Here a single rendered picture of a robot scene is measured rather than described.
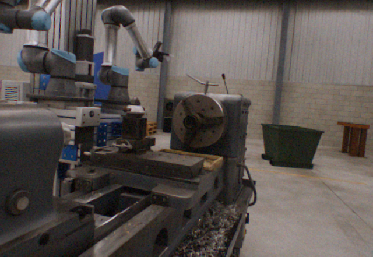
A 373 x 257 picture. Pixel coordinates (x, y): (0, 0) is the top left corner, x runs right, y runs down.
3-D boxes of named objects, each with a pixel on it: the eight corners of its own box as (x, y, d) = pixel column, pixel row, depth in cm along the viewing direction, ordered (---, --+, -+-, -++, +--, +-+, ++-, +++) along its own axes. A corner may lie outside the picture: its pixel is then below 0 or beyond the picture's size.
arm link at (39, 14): (83, -15, 144) (49, 39, 112) (62, -17, 143) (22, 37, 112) (78, -39, 135) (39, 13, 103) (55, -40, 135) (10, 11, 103)
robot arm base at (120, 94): (102, 99, 180) (102, 84, 180) (115, 99, 194) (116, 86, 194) (121, 100, 175) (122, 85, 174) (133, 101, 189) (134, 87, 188)
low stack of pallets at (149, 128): (136, 131, 1041) (137, 119, 1038) (157, 133, 1026) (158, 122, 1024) (123, 134, 918) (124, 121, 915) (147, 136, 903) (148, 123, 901)
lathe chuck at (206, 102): (173, 139, 172) (183, 90, 169) (221, 151, 161) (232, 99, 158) (168, 140, 163) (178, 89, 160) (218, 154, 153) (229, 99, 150)
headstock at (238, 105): (193, 140, 237) (196, 95, 235) (248, 147, 221) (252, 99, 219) (165, 148, 181) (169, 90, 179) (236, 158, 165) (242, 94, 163)
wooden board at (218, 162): (162, 154, 158) (162, 148, 158) (222, 164, 146) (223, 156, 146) (136, 164, 130) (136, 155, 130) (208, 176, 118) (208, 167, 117)
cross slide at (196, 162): (110, 154, 118) (111, 144, 118) (204, 169, 104) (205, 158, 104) (84, 161, 103) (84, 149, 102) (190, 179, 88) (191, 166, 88)
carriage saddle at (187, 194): (111, 166, 121) (112, 154, 120) (212, 185, 105) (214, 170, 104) (59, 183, 92) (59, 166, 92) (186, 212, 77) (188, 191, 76)
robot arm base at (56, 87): (37, 94, 134) (38, 74, 134) (61, 95, 148) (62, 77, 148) (61, 96, 129) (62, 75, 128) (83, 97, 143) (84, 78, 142)
